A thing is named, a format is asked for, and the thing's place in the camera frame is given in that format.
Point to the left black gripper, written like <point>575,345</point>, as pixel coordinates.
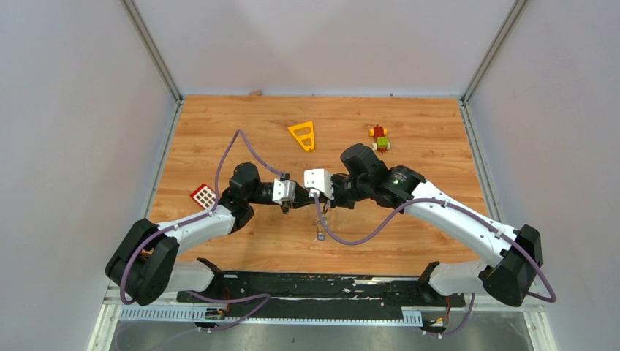
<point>302,198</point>

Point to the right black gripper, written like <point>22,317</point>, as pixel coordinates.
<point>336,202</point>

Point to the metal keyring with keys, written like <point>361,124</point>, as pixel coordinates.
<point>321,231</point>

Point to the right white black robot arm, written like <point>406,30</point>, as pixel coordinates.
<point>509,258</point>

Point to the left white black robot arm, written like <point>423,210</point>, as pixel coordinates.
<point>145,264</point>

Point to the yellow triangular plastic piece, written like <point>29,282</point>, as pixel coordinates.
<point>304,135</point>

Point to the red green toy block figure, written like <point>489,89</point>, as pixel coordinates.
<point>381,142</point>

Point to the red white toy block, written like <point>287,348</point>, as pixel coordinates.
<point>204,196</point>

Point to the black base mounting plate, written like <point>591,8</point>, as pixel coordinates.
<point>315,295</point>

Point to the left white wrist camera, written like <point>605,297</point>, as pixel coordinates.
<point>284,190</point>

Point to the white slotted cable duct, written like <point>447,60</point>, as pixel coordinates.
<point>204,314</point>

